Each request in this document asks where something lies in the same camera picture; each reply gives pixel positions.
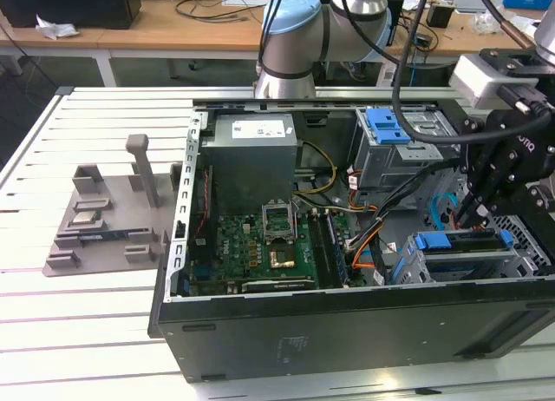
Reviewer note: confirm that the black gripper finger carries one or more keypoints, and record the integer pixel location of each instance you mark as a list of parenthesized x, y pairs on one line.
[(498, 190), (466, 205)]

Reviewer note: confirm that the hard disk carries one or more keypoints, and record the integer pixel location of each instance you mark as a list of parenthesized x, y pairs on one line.
[(433, 241)]

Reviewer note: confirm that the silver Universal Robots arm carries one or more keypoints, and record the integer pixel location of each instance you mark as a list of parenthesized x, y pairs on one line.
[(290, 41)]

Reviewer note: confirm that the silver disk bay cage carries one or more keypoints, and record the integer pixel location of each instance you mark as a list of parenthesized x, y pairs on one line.
[(520, 262)]

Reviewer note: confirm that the silver optical drive cage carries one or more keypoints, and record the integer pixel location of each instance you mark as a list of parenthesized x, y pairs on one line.
[(381, 166)]

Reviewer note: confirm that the black RAM slot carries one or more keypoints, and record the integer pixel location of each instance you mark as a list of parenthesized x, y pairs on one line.
[(325, 253), (315, 249)]

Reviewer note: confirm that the thin metal locking lever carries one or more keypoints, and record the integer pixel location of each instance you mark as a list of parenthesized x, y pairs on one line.
[(295, 218)]

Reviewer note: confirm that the black open PC case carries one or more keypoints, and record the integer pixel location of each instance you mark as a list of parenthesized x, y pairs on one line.
[(347, 331)]

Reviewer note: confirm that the CPU socket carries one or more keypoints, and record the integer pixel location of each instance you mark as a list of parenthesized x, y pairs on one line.
[(282, 260)]

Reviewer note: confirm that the black graphics card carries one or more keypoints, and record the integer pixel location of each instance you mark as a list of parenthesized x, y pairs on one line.
[(277, 284)]

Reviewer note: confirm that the silver power supply box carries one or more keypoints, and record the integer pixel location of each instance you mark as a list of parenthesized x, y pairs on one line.
[(251, 171)]

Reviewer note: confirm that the green motherboard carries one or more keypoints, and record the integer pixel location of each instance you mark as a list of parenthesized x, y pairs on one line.
[(243, 253)]

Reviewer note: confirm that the black case fan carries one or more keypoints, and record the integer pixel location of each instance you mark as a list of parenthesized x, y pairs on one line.
[(200, 227)]

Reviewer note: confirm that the grey parts rack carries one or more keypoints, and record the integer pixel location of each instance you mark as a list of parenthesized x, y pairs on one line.
[(112, 201)]

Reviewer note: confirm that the blue RAM stick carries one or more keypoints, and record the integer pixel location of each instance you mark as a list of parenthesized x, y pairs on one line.
[(108, 235)]

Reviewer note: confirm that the wooden desk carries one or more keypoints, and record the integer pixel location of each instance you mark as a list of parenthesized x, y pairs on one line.
[(152, 32)]

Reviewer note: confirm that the silver CPU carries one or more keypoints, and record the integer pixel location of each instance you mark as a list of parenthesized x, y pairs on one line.
[(86, 218)]

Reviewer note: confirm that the crumpled white paper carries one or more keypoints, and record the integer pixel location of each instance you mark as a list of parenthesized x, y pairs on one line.
[(56, 30)]

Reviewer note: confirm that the large black box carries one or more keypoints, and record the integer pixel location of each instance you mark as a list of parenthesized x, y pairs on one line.
[(65, 6)]

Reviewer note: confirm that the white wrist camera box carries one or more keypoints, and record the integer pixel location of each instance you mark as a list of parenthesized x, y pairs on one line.
[(477, 80)]

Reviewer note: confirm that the blue plastic drive bracket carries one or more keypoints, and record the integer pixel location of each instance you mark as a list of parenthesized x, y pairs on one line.
[(386, 127)]

